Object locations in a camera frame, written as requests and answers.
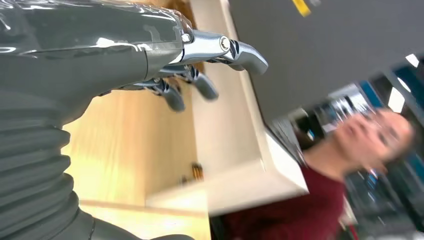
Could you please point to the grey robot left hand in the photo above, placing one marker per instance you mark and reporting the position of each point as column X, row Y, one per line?
column 82, row 49

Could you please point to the person at laptop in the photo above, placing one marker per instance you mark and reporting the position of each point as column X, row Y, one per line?
column 298, row 212

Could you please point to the white raised counter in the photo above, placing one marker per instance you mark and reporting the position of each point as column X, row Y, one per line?
column 232, row 149

